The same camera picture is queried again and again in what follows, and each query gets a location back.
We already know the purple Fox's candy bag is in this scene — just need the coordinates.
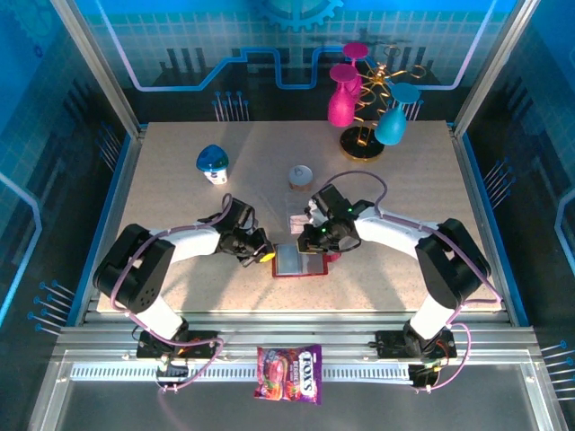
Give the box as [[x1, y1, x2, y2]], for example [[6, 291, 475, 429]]
[[252, 343, 323, 406]]

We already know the small black connector box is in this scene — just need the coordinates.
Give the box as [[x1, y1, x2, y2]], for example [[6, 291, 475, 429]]
[[155, 363, 190, 383], [411, 364, 439, 388]]

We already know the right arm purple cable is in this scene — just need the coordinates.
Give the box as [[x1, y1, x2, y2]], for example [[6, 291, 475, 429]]
[[322, 170, 502, 395]]

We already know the red leather card holder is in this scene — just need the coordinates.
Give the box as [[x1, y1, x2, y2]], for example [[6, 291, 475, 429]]
[[271, 243, 343, 280]]

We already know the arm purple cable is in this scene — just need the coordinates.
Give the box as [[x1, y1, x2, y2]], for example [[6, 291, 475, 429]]
[[322, 170, 502, 395], [109, 192, 234, 395]]

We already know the aluminium frame post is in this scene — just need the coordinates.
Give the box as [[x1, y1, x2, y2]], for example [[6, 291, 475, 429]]
[[451, 0, 543, 138], [49, 0, 147, 138]]

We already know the teal stemmed glass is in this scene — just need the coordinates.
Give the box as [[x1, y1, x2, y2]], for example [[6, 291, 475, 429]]
[[373, 82, 422, 146]]

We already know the small pull-tab tin can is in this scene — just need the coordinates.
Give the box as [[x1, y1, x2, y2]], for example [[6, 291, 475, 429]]
[[287, 164, 314, 192]]

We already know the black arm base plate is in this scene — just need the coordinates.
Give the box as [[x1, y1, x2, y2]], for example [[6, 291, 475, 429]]
[[137, 330, 226, 360], [375, 330, 458, 360]]

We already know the white bottle with blue cap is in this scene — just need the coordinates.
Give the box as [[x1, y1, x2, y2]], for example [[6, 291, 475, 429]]
[[195, 144, 230, 186]]

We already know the gold wire glass rack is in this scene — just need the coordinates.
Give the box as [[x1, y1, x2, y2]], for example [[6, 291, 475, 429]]
[[339, 42, 428, 163]]

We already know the white slotted cable duct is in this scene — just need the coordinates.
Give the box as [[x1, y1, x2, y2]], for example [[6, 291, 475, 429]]
[[70, 364, 412, 383]]

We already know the pink stemmed glass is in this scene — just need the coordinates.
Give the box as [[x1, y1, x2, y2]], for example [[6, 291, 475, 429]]
[[326, 62, 363, 128], [342, 40, 371, 98]]

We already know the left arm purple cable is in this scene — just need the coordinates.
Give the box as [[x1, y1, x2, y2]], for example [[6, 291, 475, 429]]
[[109, 192, 234, 395]]

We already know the aluminium table side rail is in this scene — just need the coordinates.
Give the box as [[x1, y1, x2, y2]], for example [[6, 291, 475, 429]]
[[448, 123, 518, 327], [74, 125, 149, 327]]

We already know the aluminium front frame rail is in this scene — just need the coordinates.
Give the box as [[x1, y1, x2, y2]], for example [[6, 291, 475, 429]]
[[56, 312, 538, 360]]

